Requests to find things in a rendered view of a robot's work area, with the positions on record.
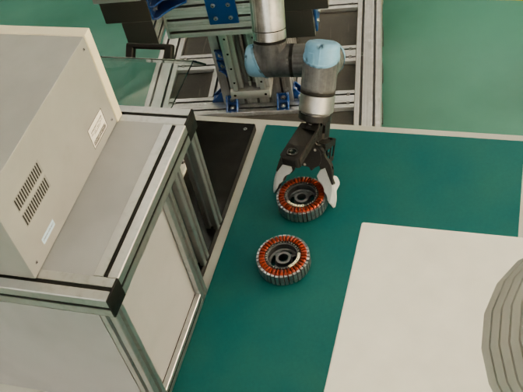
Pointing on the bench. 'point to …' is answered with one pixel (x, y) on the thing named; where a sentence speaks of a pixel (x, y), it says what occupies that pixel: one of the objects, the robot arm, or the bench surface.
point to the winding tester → (47, 135)
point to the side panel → (159, 305)
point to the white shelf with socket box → (418, 309)
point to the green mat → (335, 248)
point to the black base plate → (220, 168)
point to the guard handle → (150, 49)
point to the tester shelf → (110, 215)
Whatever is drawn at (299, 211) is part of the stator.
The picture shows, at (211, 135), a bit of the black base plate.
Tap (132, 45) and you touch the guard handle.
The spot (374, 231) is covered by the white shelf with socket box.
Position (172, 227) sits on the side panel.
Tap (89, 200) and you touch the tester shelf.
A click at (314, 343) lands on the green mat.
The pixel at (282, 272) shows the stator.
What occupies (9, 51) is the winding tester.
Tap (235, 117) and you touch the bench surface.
